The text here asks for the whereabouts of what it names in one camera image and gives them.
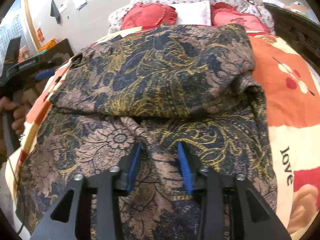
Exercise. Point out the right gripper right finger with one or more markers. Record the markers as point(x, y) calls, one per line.
point(227, 202)

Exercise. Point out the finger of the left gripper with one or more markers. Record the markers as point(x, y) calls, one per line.
point(45, 74)

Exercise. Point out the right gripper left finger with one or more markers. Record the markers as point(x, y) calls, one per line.
point(69, 216)

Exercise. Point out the floral brown blue garment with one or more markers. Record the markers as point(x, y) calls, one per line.
point(174, 83)

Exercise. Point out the person's left hand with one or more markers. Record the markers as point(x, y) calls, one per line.
point(17, 111)

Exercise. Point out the dark wooden side table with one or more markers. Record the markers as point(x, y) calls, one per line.
point(34, 88)

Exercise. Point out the dark hanging cloth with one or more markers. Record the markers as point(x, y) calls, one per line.
point(54, 12)

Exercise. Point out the left red heart cushion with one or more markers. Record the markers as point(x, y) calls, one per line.
point(147, 15)

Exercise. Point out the red heart cushion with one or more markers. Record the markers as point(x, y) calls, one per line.
point(147, 15)
point(223, 14)

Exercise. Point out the orange red cream blanket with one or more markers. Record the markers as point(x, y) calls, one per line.
point(292, 115)

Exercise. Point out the white small pillow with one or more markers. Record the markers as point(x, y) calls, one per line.
point(197, 13)

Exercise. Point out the right red heart cushion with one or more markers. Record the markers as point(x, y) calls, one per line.
point(223, 14)

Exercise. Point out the dark carved nightstand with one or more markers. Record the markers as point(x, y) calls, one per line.
point(299, 32)

